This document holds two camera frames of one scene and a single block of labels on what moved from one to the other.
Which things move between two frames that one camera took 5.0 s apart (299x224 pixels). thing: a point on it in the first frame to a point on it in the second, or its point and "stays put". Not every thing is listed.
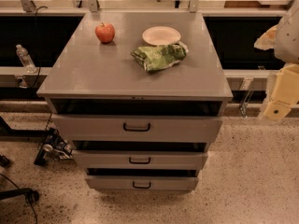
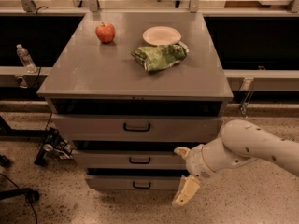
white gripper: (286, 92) to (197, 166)
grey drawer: (139, 159) stays put
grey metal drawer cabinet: (139, 96) stays put
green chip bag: (161, 56) stays put
